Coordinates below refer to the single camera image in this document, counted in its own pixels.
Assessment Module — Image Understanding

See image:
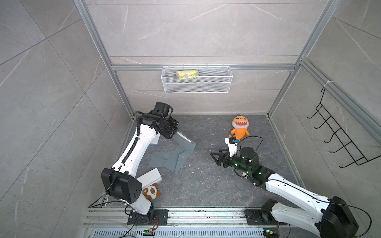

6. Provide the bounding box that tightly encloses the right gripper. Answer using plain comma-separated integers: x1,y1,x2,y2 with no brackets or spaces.
210,148,250,176

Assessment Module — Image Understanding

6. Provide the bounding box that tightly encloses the blue bordered letter paper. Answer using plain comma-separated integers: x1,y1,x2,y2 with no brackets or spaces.
150,134,160,145

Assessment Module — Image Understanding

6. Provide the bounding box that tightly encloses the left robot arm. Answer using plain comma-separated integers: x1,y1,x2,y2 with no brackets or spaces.
101,102,179,215

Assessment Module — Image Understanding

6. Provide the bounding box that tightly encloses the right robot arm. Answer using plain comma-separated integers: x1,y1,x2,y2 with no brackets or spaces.
210,137,360,238

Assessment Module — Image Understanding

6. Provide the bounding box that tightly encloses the grey envelope upper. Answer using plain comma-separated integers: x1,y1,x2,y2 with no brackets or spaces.
172,132,196,160

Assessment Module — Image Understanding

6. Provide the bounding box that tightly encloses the grey envelope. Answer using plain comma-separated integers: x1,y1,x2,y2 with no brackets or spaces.
172,132,196,160
163,146,191,174
150,152,176,170

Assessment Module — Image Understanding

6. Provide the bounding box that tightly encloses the grey envelope lower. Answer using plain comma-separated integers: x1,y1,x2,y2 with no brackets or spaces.
163,146,191,174

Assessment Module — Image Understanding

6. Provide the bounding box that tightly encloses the grey envelope left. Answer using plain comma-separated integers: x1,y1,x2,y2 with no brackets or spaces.
150,152,176,170

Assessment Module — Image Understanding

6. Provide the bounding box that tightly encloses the orange shark plush toy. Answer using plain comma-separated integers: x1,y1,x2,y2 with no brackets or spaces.
229,115,250,140

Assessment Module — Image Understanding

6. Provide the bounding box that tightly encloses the white rectangular box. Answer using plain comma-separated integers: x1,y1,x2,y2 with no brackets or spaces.
137,168,162,189

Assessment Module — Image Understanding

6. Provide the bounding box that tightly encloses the yellow packet in basket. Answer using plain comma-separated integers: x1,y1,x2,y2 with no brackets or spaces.
176,69,198,80

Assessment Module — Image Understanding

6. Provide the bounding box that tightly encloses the brown panda plush toy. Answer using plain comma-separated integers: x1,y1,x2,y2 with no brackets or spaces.
142,183,161,201

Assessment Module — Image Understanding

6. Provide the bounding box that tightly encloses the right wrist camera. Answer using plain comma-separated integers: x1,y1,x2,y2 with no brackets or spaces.
225,136,239,157

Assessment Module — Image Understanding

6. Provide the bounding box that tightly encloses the white wire mesh basket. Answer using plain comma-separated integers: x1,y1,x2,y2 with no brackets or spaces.
161,66,233,94

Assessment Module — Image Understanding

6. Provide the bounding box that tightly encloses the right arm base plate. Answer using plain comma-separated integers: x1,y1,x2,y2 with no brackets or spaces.
244,209,287,226

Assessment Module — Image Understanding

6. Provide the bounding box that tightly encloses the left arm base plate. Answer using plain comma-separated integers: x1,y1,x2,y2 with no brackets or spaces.
128,209,169,226

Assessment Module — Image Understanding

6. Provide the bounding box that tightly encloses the aluminium rail base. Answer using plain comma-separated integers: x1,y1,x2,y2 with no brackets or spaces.
83,207,331,238

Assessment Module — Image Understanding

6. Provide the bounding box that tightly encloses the black wire hook rack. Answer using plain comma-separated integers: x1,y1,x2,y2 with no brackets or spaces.
307,87,381,169

